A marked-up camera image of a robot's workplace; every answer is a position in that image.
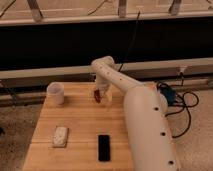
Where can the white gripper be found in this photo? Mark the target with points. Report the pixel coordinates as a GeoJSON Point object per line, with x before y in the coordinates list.
{"type": "Point", "coordinates": [103, 86]}

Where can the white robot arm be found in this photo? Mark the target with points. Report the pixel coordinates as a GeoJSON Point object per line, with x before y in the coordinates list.
{"type": "Point", "coordinates": [149, 135]}

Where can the translucent plastic cup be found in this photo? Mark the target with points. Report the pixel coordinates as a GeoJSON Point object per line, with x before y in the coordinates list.
{"type": "Point", "coordinates": [55, 93]}

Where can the black smartphone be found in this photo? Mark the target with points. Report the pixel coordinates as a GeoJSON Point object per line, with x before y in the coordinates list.
{"type": "Point", "coordinates": [104, 148]}

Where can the blue power adapter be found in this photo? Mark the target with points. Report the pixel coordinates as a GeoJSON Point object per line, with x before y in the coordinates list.
{"type": "Point", "coordinates": [170, 95]}

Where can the white sponge block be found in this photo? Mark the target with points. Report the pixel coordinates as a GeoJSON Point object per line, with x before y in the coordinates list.
{"type": "Point", "coordinates": [60, 137]}

